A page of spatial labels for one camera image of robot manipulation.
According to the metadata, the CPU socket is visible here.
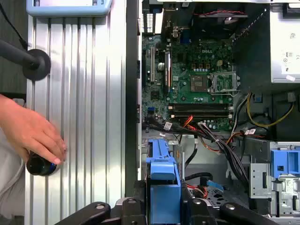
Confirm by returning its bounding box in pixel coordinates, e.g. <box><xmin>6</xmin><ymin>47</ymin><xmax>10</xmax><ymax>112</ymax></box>
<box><xmin>189</xmin><ymin>75</ymin><xmax>209</xmax><ymax>93</ymax></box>

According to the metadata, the metal disk bay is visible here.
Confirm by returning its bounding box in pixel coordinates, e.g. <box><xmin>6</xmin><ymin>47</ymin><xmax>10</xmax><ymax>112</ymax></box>
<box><xmin>140</xmin><ymin>133</ymin><xmax>225</xmax><ymax>207</ymax></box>

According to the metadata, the yellow power wire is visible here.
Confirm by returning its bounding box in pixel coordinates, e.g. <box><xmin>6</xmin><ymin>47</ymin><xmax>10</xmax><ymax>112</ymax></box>
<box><xmin>247</xmin><ymin>92</ymin><xmax>295</xmax><ymax>128</ymax></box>

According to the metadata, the round black tool blue ring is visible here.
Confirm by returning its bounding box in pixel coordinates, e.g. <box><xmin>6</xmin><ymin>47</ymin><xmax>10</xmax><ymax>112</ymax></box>
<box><xmin>26</xmin><ymin>151</ymin><xmax>58</xmax><ymax>176</ymax></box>

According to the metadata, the blue drive bay latch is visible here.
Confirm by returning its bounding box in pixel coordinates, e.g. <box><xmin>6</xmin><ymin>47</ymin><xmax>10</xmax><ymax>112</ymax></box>
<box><xmin>270</xmin><ymin>145</ymin><xmax>300</xmax><ymax>181</ymax></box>

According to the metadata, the black stand with round foot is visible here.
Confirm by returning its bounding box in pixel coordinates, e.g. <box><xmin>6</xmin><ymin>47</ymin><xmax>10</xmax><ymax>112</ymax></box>
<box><xmin>0</xmin><ymin>38</ymin><xmax>52</xmax><ymax>82</ymax></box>

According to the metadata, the metal optical drive bay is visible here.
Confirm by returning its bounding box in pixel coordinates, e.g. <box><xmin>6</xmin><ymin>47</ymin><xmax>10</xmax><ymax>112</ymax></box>
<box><xmin>248</xmin><ymin>140</ymin><xmax>300</xmax><ymax>218</ymax></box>

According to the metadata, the metal socket cover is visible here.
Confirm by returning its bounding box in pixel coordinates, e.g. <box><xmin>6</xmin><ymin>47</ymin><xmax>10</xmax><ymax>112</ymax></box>
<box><xmin>209</xmin><ymin>71</ymin><xmax>238</xmax><ymax>94</ymax></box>

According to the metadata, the black RAM slot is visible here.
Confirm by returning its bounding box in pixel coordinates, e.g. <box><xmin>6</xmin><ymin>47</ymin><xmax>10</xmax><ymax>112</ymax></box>
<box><xmin>168</xmin><ymin>103</ymin><xmax>233</xmax><ymax>111</ymax></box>
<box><xmin>168</xmin><ymin>111</ymin><xmax>233</xmax><ymax>119</ymax></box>

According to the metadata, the black case fan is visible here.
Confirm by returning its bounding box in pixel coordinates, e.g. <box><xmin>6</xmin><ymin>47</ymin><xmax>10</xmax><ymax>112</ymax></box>
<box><xmin>192</xmin><ymin>3</ymin><xmax>249</xmax><ymax>40</ymax></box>

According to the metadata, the person's hand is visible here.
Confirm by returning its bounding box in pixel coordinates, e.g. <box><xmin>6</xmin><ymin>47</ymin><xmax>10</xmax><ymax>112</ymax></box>
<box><xmin>0</xmin><ymin>93</ymin><xmax>68</xmax><ymax>165</ymax></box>

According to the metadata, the hard disk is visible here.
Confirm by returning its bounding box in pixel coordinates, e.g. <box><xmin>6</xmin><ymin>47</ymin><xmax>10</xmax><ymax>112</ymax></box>
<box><xmin>145</xmin><ymin>138</ymin><xmax>183</xmax><ymax>225</ymax></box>

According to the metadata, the black disk power wire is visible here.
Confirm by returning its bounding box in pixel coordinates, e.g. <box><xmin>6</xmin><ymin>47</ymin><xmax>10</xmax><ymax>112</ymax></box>
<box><xmin>184</xmin><ymin>172</ymin><xmax>213</xmax><ymax>186</ymax></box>

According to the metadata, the person's white garment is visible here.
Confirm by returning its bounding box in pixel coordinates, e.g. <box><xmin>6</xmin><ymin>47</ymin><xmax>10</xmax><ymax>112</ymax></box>
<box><xmin>0</xmin><ymin>127</ymin><xmax>26</xmax><ymax>216</ymax></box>

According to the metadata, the orange wire bundle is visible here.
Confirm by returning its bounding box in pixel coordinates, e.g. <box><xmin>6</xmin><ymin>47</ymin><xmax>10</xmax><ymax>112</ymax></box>
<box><xmin>183</xmin><ymin>114</ymin><xmax>195</xmax><ymax>128</ymax></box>

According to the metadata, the black PC case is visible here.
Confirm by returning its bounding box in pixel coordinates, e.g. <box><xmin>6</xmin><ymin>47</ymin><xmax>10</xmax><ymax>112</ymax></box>
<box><xmin>125</xmin><ymin>0</ymin><xmax>300</xmax><ymax>225</ymax></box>

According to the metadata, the pale blue teach pendant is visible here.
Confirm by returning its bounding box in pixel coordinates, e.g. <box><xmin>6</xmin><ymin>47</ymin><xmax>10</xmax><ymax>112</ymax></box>
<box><xmin>26</xmin><ymin>0</ymin><xmax>113</xmax><ymax>17</ymax></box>

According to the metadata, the grey power supply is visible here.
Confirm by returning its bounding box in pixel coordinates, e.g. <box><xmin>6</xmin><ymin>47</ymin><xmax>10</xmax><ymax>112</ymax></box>
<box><xmin>232</xmin><ymin>0</ymin><xmax>300</xmax><ymax>94</ymax></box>

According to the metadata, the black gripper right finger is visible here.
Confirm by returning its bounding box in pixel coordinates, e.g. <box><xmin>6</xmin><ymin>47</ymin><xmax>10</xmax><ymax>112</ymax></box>
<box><xmin>187</xmin><ymin>198</ymin><xmax>279</xmax><ymax>225</ymax></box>

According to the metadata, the green motherboard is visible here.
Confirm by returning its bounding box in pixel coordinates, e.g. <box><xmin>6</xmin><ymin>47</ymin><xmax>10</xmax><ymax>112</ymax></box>
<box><xmin>142</xmin><ymin>35</ymin><xmax>235</xmax><ymax>132</ymax></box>

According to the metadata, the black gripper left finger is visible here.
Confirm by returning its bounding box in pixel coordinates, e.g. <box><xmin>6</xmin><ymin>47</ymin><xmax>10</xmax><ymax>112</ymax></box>
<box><xmin>54</xmin><ymin>197</ymin><xmax>147</xmax><ymax>225</ymax></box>

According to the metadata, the black and grey wire bundle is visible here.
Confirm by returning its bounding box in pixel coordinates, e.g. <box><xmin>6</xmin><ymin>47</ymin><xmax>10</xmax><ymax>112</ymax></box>
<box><xmin>198</xmin><ymin>121</ymin><xmax>249</xmax><ymax>188</ymax></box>

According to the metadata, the red disk data wire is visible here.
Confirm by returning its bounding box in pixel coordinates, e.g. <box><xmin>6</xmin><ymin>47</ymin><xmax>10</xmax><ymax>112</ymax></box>
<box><xmin>186</xmin><ymin>184</ymin><xmax>209</xmax><ymax>199</ymax></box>

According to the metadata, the metal locking lever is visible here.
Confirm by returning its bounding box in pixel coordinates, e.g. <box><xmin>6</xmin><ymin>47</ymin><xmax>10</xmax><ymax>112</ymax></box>
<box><xmin>210</xmin><ymin>90</ymin><xmax>241</xmax><ymax>98</ymax></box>

